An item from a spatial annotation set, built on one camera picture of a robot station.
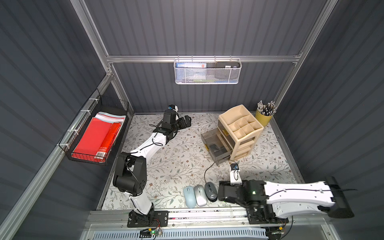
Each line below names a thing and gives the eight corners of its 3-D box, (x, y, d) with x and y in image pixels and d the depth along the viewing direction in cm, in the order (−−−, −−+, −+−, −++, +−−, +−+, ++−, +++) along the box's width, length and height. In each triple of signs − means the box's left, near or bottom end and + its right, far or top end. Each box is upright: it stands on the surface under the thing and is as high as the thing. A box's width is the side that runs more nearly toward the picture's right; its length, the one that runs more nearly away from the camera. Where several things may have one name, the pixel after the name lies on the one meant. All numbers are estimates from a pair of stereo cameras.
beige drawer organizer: (229, 164, 94) (238, 139, 73) (213, 140, 106) (218, 112, 85) (251, 154, 99) (267, 128, 77) (234, 132, 111) (243, 104, 89)
